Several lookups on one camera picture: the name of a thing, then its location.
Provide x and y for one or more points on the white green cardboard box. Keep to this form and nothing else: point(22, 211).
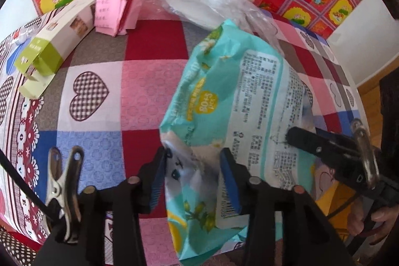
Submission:
point(59, 35)

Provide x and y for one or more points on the pink paper packet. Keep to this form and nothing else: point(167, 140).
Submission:
point(109, 4)

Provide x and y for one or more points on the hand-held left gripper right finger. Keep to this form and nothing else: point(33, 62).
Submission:
point(230, 188)

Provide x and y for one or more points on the teal wet wipes packet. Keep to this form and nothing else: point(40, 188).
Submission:
point(237, 97)

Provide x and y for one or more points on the checked heart bed blanket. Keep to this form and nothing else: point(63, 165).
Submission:
point(93, 144)

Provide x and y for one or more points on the metal spring clamp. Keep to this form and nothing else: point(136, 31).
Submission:
point(67, 178)
point(363, 144)

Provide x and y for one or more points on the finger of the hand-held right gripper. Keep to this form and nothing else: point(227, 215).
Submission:
point(318, 144)

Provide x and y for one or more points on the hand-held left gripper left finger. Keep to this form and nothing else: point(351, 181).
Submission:
point(157, 178)

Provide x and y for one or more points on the dark polka dot cloth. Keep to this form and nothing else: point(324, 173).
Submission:
point(18, 238)

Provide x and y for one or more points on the person's right hand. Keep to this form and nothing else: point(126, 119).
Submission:
point(380, 217)

